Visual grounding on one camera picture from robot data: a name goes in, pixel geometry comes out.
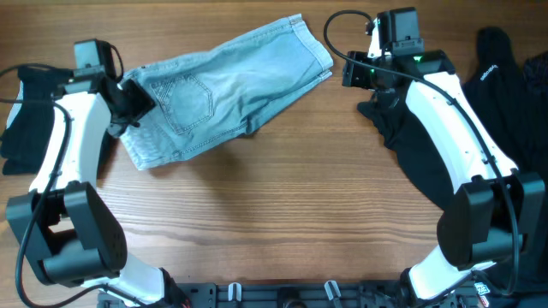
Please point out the dark patterned garment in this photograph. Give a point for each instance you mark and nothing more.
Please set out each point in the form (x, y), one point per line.
(534, 72)

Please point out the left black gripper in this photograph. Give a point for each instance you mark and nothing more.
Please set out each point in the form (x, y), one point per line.
(145, 102)

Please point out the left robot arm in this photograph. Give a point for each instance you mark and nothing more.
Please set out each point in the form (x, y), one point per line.
(67, 234)

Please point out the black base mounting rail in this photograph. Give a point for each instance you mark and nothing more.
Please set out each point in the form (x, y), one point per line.
(367, 294)

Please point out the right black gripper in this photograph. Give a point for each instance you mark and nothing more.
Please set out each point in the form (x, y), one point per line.
(353, 72)

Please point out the folded black garment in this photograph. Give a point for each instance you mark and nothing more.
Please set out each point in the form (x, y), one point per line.
(25, 139)

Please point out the light blue denim shorts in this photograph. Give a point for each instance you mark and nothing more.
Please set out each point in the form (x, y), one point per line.
(206, 98)

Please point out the black shirt with white logo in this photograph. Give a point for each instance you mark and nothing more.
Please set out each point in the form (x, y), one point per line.
(497, 96)

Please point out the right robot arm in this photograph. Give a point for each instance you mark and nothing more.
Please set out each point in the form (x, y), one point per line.
(490, 208)

